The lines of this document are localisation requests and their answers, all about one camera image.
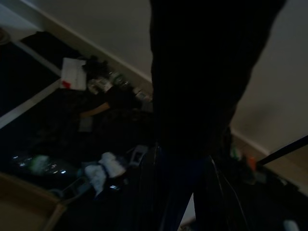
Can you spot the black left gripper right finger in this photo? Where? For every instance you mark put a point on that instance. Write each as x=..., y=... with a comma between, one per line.
x=235, y=48

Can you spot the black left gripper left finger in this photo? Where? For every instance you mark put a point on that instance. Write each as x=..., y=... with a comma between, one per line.
x=180, y=72

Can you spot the clear plastic bottle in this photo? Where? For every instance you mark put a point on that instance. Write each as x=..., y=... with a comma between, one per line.
x=101, y=84

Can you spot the brown cardboard strip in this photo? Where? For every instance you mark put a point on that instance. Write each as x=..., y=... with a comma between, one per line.
x=96, y=110

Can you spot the green white wrapper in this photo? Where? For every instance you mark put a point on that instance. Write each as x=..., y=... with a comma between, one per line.
x=235, y=153

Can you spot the grey square card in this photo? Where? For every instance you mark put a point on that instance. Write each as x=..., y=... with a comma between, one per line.
x=85, y=124

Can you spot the white paper with red mark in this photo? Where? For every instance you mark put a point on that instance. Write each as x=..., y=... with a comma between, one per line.
x=72, y=72

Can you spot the small orange wrapper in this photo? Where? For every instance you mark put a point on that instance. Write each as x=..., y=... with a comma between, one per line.
x=251, y=161

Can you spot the crumpled white tissue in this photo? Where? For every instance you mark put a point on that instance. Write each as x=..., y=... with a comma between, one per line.
x=96, y=173

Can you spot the clear bottle with green label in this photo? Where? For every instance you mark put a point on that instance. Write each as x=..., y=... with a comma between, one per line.
x=38, y=161

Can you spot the brown cardboard box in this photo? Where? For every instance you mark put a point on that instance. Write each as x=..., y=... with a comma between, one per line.
x=24, y=207

